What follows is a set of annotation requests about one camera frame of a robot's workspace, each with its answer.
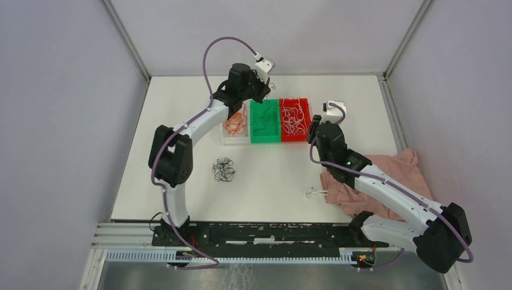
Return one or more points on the clear plastic bin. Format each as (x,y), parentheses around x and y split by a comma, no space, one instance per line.
(236,130)

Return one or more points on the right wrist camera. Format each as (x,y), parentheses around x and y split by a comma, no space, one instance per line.
(334,112)

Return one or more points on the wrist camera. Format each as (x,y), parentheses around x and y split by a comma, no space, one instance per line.
(263,67)
(334,112)

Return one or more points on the green plastic bin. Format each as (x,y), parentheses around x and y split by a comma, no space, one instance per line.
(265,125)

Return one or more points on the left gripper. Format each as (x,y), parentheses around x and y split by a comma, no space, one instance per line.
(264,90)

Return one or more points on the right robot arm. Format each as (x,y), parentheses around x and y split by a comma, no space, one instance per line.
(438,234)

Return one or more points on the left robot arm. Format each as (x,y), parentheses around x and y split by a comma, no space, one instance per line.
(171,154)

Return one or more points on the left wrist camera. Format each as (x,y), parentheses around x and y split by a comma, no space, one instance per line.
(263,67)

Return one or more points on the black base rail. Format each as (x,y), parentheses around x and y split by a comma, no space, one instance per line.
(264,240)

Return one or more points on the pink cloth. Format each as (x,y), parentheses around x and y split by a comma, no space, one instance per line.
(402,167)

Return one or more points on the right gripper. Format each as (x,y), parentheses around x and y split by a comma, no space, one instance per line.
(315,121)

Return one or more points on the blue cable duct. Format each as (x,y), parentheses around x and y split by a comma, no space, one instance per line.
(181,257)

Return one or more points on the red plastic bin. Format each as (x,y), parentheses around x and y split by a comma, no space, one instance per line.
(295,119)

